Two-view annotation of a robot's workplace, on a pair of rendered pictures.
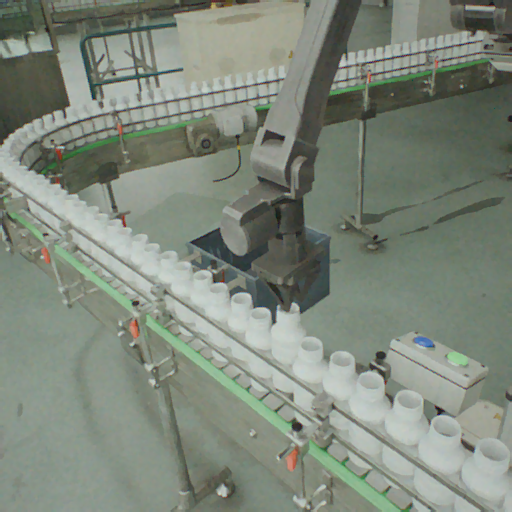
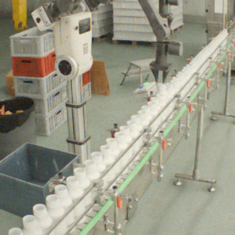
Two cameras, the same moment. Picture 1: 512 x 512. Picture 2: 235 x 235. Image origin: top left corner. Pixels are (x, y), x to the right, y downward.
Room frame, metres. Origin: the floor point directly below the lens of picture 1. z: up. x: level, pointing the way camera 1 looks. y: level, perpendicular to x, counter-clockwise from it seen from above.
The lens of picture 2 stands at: (1.63, 1.45, 1.78)
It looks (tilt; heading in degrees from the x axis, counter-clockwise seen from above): 22 degrees down; 243
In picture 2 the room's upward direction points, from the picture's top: 1 degrees counter-clockwise
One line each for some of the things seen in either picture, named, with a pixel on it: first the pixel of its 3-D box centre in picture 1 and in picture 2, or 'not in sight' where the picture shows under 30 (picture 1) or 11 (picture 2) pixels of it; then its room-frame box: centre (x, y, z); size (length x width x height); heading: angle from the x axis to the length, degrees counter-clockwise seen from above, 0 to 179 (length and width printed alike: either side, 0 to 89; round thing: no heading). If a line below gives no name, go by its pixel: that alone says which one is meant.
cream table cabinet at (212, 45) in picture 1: (243, 73); not in sight; (5.35, -0.15, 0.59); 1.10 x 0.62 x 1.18; 111
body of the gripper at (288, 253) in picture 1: (287, 245); (161, 59); (0.67, -0.06, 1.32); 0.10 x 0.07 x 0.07; 130
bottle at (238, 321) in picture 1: (245, 333); (154, 114); (0.75, 0.02, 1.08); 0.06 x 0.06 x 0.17
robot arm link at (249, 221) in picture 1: (263, 201); (170, 41); (0.64, -0.03, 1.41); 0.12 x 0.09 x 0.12; 128
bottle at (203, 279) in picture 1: (207, 308); (145, 124); (0.84, 0.09, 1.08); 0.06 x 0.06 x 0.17
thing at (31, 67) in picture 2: not in sight; (40, 59); (0.64, -2.59, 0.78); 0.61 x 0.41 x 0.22; 46
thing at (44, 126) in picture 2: not in sight; (44, 115); (0.65, -2.58, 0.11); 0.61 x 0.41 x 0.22; 45
